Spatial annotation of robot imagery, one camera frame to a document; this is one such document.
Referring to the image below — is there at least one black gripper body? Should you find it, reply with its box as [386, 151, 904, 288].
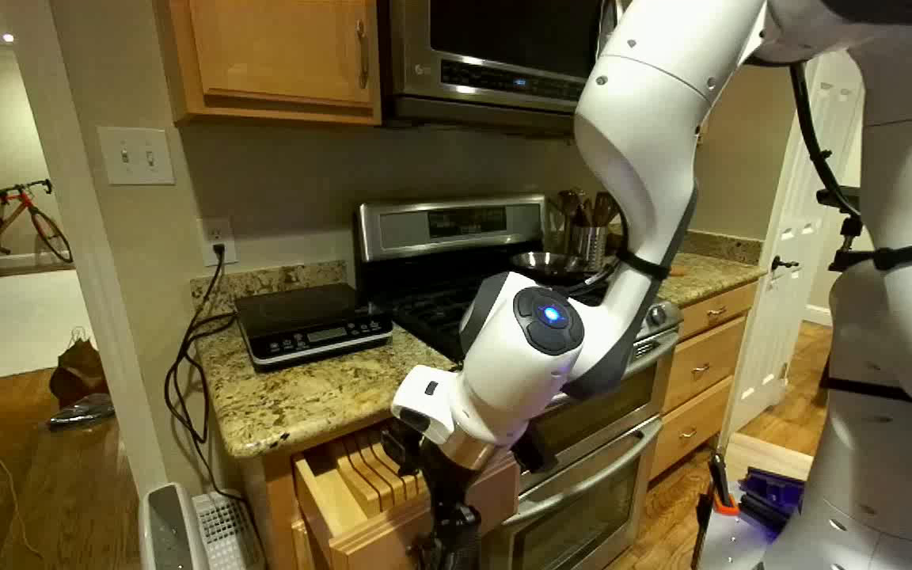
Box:
[409, 438, 489, 570]

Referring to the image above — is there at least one wooden knife block drawer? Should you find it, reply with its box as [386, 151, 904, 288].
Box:
[291, 423, 521, 570]

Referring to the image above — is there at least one white robot base platform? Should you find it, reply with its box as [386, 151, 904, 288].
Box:
[689, 503, 798, 570]

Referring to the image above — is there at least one deep wooden cabinet drawer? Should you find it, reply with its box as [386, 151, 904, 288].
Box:
[649, 374, 738, 481]
[661, 314, 749, 416]

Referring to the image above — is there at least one shallow wooden cabinet drawer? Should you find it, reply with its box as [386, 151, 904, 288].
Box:
[674, 279, 759, 343]

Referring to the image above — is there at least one white grille panel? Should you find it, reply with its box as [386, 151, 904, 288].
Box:
[193, 487, 261, 570]

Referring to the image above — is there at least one black portable induction cooktop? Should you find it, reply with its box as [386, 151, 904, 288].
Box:
[232, 279, 400, 374]

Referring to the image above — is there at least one metal bowl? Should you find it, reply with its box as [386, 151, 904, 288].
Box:
[505, 247, 613, 296]

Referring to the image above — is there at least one stainless steel stove range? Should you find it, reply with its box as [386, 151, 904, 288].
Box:
[356, 193, 687, 570]

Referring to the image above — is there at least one metal utensil holder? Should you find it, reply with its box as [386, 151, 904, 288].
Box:
[546, 188, 629, 274]

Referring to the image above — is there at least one purple object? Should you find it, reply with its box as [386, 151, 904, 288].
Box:
[738, 469, 812, 532]

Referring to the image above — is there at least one white panel door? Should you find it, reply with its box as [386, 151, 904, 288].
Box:
[723, 47, 866, 451]

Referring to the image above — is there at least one brown bag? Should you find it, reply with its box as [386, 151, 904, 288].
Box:
[48, 335, 117, 431]

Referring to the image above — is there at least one stainless steel microwave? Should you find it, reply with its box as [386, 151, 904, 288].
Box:
[386, 0, 628, 136]

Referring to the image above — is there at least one red bicycle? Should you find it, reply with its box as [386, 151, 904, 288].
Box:
[0, 174, 76, 274]

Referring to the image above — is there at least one black power cable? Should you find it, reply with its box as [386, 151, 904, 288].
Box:
[161, 242, 244, 500]

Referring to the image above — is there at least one white wall outlet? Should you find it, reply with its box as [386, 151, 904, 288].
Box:
[199, 214, 242, 270]

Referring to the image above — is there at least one white light switch plate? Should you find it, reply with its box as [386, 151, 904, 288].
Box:
[94, 124, 177, 190]

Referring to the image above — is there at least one wooden wall cabinet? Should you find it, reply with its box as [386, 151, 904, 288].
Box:
[151, 0, 386, 131]

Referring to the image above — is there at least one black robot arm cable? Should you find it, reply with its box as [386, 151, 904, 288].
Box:
[786, 60, 866, 255]

